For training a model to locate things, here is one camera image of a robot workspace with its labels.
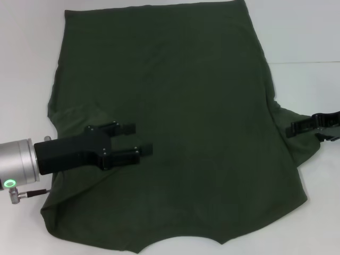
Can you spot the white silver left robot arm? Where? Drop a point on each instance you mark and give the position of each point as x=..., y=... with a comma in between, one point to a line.
x=18, y=162

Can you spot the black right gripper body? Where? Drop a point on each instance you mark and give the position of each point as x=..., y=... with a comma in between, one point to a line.
x=329, y=125

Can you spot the dark green shirt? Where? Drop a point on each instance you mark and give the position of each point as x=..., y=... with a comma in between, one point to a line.
x=186, y=106

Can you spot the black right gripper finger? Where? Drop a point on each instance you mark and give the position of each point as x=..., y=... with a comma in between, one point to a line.
x=305, y=124
x=295, y=132

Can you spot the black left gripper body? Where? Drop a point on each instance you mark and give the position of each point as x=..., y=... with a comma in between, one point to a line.
x=71, y=151

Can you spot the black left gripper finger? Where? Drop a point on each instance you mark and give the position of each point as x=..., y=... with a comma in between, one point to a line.
x=125, y=156
x=122, y=128

